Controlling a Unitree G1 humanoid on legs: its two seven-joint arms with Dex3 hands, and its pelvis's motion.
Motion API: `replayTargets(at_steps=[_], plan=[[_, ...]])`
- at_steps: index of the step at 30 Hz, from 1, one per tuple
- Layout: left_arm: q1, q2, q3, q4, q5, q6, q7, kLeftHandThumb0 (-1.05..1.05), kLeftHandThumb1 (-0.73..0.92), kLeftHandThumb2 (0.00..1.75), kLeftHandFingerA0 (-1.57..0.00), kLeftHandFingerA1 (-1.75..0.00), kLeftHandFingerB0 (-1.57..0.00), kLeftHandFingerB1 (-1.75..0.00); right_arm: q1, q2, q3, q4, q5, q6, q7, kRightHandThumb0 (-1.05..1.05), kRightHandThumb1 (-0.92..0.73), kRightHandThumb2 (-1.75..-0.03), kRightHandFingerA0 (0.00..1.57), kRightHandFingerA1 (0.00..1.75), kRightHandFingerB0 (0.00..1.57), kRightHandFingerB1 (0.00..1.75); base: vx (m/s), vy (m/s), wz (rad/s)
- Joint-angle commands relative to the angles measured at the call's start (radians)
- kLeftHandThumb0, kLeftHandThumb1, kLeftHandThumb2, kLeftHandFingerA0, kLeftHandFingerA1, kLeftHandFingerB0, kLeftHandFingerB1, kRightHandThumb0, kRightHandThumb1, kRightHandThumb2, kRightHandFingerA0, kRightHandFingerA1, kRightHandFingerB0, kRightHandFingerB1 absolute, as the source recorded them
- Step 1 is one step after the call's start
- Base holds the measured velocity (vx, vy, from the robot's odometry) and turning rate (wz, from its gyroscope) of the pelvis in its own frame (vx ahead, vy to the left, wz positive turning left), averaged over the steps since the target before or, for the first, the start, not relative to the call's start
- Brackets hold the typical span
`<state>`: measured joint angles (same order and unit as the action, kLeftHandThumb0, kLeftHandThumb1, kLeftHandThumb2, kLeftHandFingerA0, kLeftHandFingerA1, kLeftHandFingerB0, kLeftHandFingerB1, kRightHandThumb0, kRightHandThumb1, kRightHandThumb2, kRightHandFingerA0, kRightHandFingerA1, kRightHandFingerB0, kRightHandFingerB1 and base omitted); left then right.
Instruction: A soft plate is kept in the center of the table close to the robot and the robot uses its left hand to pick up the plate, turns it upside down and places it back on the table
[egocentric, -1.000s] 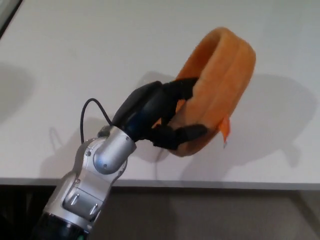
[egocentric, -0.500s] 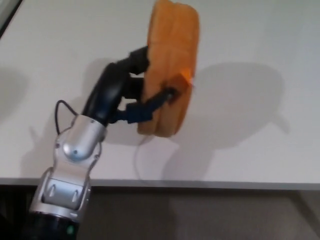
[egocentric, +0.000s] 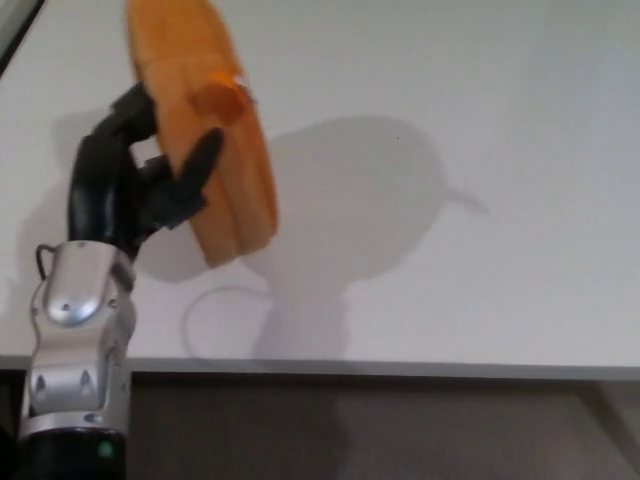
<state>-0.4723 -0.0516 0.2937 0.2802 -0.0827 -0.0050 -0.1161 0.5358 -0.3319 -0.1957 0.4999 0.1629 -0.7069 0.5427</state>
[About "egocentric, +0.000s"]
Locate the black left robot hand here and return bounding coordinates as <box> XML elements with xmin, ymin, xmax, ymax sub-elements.
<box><xmin>66</xmin><ymin>81</ymin><xmax>225</xmax><ymax>263</ymax></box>

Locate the orange soft plush plate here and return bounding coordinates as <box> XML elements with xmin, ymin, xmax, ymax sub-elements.
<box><xmin>124</xmin><ymin>0</ymin><xmax>280</xmax><ymax>268</ymax></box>

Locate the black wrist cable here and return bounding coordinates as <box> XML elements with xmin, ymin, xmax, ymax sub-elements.
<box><xmin>34</xmin><ymin>242</ymin><xmax>59</xmax><ymax>279</ymax></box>

